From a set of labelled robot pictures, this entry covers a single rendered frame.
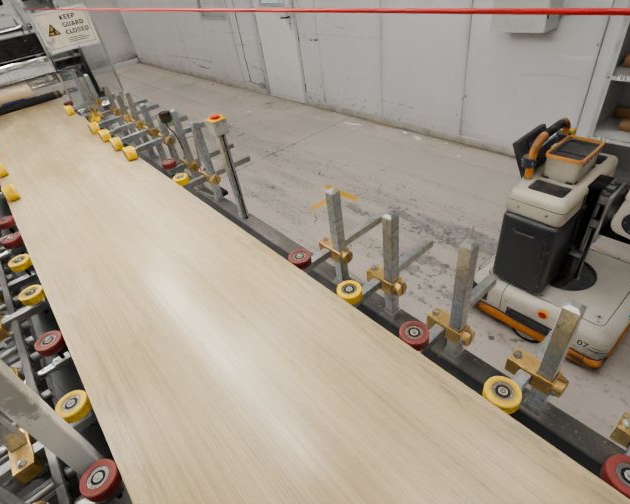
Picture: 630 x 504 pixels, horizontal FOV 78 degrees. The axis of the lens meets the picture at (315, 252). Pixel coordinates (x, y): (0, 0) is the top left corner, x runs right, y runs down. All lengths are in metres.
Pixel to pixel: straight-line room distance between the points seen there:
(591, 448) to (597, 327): 0.94
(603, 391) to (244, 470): 1.74
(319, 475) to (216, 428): 0.27
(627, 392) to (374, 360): 1.50
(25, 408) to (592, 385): 2.15
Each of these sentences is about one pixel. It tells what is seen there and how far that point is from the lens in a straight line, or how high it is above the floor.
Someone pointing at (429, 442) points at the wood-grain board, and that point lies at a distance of 0.95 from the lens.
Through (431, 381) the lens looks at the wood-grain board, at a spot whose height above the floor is 0.90.
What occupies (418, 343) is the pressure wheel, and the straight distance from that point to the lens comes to 1.08.
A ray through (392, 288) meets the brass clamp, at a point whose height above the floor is 0.86.
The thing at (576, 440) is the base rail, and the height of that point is 0.70.
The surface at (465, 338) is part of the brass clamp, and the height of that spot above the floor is 0.82.
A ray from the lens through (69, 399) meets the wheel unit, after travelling 1.28.
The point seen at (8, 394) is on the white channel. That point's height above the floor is 1.15.
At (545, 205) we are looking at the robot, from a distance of 1.87.
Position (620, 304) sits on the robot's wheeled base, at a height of 0.28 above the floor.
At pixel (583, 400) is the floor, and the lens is 2.22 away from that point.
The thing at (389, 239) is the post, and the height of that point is 1.04.
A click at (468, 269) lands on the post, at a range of 1.04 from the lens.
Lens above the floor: 1.76
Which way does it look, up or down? 38 degrees down
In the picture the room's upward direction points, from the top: 10 degrees counter-clockwise
